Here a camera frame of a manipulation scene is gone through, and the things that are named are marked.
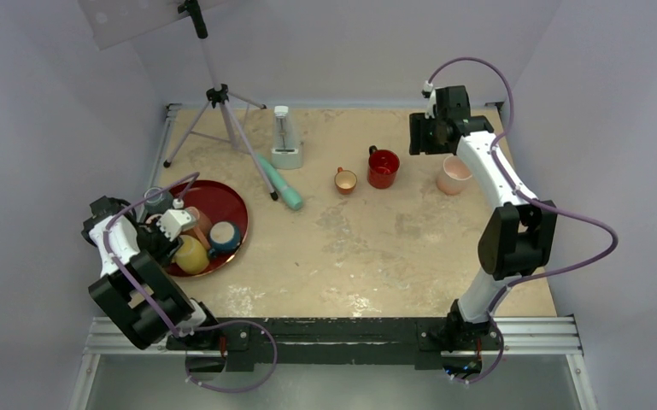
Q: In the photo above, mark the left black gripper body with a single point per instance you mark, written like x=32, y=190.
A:
x=151, y=239

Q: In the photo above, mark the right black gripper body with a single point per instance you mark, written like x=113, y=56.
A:
x=435, y=146

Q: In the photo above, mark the yellow mug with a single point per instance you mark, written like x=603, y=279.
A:
x=191, y=258

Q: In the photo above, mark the light pink mug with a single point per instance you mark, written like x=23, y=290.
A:
x=454, y=176

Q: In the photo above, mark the salmon mug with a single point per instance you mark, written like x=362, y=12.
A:
x=201, y=230

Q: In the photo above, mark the red mug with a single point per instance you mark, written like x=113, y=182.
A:
x=383, y=166

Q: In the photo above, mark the blue white mug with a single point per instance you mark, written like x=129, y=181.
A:
x=224, y=238

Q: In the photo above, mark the small orange mug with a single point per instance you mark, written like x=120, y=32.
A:
x=345, y=181

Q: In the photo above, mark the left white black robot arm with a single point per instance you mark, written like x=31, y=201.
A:
x=134, y=289

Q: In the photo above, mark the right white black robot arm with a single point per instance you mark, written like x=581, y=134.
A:
x=518, y=236

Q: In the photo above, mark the dark grey mug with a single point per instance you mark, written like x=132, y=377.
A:
x=156, y=201

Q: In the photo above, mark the red round tray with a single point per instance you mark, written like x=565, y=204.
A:
x=219, y=202

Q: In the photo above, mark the silver tripod stand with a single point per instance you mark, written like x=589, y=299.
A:
x=218, y=97

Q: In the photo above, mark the white metronome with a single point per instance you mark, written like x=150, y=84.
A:
x=287, y=150

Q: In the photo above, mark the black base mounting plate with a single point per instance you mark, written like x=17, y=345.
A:
x=425, y=343

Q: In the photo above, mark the white perforated board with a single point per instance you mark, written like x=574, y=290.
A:
x=116, y=21

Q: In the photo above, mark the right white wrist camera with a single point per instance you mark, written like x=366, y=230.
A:
x=429, y=93

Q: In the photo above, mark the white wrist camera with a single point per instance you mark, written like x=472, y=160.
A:
x=429, y=93
x=173, y=222

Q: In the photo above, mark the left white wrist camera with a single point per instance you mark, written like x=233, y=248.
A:
x=173, y=222

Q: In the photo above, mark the aluminium frame rail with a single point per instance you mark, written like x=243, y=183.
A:
x=522, y=336

